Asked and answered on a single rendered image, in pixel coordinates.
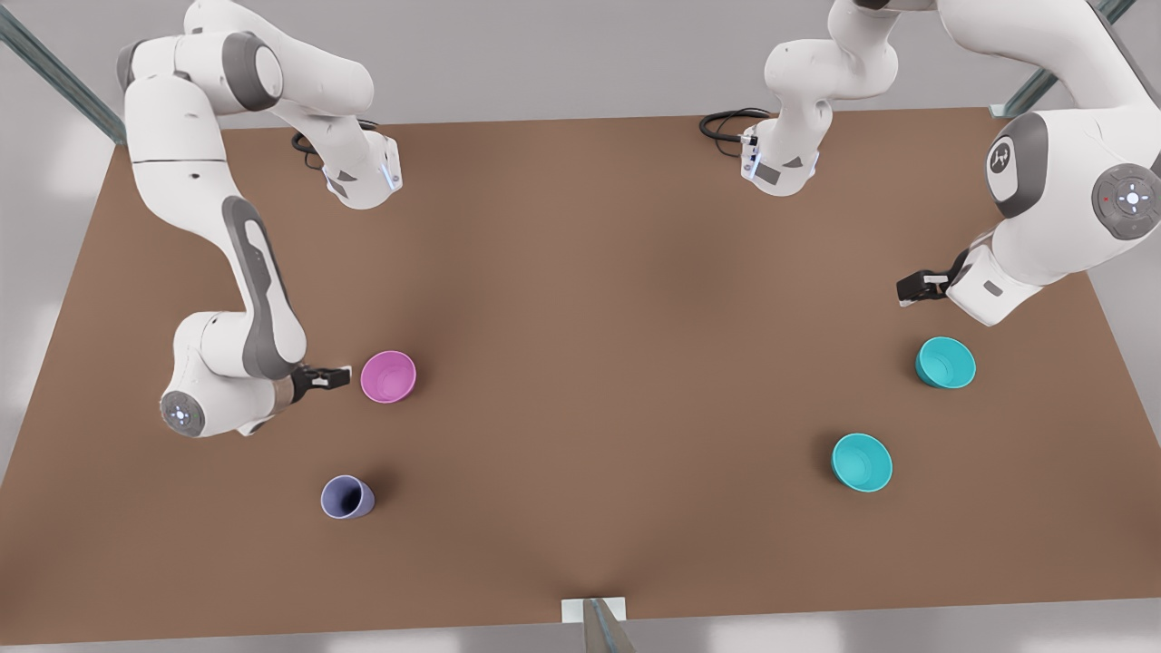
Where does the pink bowl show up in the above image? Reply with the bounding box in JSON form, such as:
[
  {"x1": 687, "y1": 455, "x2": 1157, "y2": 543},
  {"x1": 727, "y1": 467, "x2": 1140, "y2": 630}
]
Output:
[{"x1": 360, "y1": 350, "x2": 418, "y2": 404}]

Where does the teal bowl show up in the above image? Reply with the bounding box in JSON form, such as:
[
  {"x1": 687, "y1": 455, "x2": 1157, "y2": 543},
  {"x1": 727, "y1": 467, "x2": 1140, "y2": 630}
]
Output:
[{"x1": 830, "y1": 432, "x2": 894, "y2": 493}]

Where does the teal cup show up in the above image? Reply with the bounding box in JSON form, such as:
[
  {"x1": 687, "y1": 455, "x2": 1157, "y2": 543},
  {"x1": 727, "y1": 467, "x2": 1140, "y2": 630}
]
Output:
[{"x1": 914, "y1": 336, "x2": 978, "y2": 390}]

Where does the purple cup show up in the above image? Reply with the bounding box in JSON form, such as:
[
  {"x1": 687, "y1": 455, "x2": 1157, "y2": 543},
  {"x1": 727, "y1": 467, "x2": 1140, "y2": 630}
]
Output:
[{"x1": 320, "y1": 474, "x2": 376, "y2": 521}]

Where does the black cable loop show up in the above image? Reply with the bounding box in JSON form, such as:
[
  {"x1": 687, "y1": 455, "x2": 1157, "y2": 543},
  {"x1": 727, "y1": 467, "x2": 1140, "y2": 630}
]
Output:
[
  {"x1": 699, "y1": 107, "x2": 774, "y2": 154},
  {"x1": 291, "y1": 119, "x2": 381, "y2": 171}
]

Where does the silver frame post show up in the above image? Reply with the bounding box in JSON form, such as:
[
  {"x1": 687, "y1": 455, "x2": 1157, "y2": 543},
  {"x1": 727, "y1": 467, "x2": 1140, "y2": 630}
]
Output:
[
  {"x1": 990, "y1": 0, "x2": 1138, "y2": 119},
  {"x1": 0, "y1": 9, "x2": 128, "y2": 146},
  {"x1": 561, "y1": 596, "x2": 639, "y2": 653}
]

